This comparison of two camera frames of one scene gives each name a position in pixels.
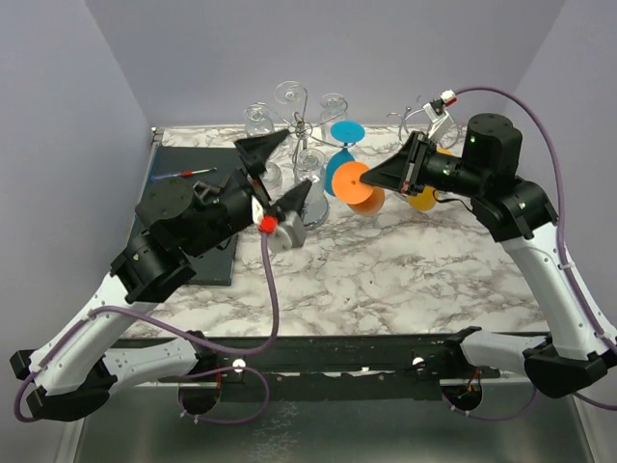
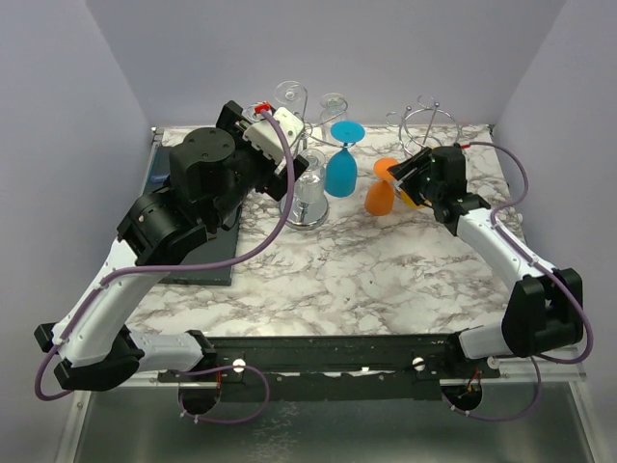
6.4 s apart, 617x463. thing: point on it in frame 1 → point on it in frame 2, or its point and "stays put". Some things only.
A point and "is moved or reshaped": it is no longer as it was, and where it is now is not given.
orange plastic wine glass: [362, 198] is moved or reshaped
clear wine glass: [333, 110] stays put
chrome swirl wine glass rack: [315, 210] stays put
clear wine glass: [309, 165] stays put
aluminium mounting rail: [320, 361] stays put
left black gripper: [254, 153] → [273, 182]
